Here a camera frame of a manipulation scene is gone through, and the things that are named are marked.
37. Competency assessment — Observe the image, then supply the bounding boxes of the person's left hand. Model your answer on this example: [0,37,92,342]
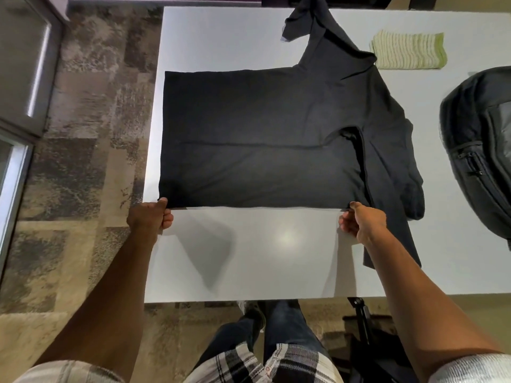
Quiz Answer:
[126,198,174,240]

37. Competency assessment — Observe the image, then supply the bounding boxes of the person's right hand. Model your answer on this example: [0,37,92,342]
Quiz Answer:
[339,202,388,247]

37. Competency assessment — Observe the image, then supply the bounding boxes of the black t-shirt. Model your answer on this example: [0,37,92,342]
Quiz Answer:
[158,0,425,270]

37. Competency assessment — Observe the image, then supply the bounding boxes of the person's left forearm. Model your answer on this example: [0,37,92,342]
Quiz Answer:
[34,229,158,379]

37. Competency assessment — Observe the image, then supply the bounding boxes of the person's right forearm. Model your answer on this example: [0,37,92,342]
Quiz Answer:
[361,229,505,381]

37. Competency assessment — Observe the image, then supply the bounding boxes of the white table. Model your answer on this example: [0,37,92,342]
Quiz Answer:
[142,6,511,304]

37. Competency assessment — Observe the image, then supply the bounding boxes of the black backpack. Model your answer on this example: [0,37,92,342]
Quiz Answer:
[439,66,511,252]

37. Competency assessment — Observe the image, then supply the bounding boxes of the black chair base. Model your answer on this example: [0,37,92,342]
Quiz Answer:
[323,297,424,383]

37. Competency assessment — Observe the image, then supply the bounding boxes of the person's shoe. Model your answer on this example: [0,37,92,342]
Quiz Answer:
[236,301,267,333]

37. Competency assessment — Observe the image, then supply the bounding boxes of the person's blue jeans legs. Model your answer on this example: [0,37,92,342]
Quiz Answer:
[196,300,334,369]

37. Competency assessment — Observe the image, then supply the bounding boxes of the green striped folded cloth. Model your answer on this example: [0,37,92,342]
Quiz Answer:
[369,30,448,70]

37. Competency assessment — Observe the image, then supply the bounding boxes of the plaid shirt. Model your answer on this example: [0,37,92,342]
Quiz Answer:
[12,342,511,383]

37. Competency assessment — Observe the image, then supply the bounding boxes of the glass door frame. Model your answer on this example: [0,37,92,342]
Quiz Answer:
[0,0,64,260]

